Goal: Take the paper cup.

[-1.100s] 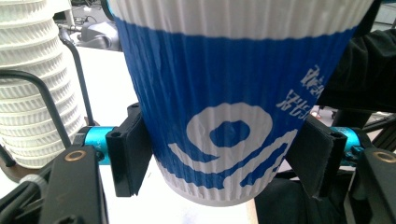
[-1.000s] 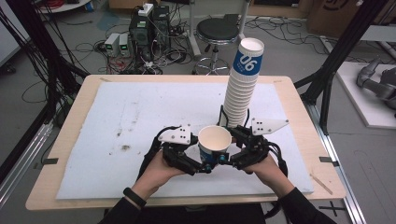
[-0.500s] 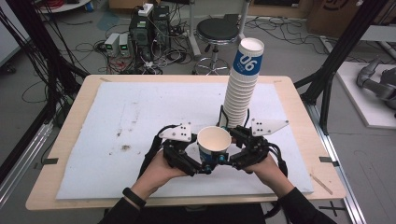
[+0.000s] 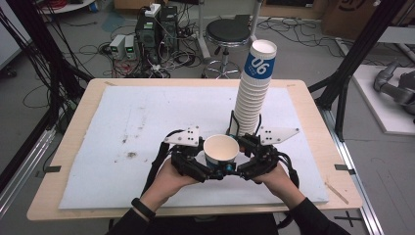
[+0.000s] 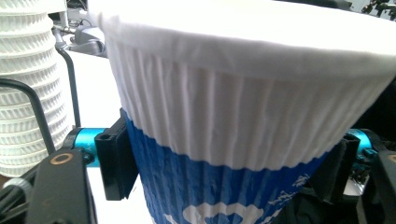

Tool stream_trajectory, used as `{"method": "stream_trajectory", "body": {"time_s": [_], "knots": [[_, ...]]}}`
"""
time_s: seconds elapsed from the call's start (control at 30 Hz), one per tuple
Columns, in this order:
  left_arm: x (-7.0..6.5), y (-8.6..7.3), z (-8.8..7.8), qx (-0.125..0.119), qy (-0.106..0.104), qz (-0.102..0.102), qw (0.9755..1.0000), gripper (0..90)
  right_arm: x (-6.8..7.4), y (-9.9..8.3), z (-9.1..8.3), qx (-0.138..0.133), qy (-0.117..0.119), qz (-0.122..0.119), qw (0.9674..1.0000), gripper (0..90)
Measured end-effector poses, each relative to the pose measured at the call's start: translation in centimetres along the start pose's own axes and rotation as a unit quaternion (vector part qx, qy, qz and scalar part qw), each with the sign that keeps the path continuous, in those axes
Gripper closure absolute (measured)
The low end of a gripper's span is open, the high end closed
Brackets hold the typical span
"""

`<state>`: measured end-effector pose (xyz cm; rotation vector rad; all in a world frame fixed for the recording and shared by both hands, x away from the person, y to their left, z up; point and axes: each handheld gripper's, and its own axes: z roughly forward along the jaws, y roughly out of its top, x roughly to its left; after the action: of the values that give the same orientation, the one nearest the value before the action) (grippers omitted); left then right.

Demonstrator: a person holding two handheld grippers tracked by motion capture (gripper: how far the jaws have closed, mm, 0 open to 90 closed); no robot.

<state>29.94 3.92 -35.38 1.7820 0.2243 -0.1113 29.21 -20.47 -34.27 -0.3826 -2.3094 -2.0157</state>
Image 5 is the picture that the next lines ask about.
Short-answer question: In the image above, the grey device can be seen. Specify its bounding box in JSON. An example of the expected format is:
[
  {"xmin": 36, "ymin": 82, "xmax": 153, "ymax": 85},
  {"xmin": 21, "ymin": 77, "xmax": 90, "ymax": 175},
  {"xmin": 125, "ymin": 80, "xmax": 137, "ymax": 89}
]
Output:
[{"xmin": 69, "ymin": 24, "xmax": 108, "ymax": 59}]

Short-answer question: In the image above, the stack of white paper cups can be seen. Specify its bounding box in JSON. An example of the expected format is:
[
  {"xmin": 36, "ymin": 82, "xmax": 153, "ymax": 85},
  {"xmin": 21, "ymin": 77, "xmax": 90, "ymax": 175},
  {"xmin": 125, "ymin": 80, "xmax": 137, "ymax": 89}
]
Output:
[{"xmin": 0, "ymin": 0, "xmax": 72, "ymax": 179}]

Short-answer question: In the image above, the black wire lid holder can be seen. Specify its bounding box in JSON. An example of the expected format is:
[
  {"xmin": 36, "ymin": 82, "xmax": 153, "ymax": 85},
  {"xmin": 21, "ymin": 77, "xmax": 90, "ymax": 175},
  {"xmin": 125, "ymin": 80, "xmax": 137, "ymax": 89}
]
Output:
[{"xmin": 0, "ymin": 46, "xmax": 82, "ymax": 188}]

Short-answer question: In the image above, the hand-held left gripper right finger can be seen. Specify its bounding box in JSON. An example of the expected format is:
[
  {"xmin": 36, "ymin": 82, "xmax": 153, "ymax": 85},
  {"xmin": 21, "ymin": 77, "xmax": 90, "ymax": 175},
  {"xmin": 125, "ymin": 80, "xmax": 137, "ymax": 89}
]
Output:
[{"xmin": 306, "ymin": 129, "xmax": 375, "ymax": 203}]

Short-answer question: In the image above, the blue and white paper cup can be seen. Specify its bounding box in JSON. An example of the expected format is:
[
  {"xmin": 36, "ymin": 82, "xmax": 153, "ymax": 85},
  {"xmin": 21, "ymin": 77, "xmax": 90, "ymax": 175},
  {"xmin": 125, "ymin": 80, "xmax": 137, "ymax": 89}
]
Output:
[{"xmin": 88, "ymin": 0, "xmax": 396, "ymax": 173}]

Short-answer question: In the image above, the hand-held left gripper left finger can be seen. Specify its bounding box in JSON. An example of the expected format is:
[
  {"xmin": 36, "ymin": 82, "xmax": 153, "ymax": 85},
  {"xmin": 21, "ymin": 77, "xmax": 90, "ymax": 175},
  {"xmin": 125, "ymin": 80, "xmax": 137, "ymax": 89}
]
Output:
[{"xmin": 64, "ymin": 107, "xmax": 139, "ymax": 202}]

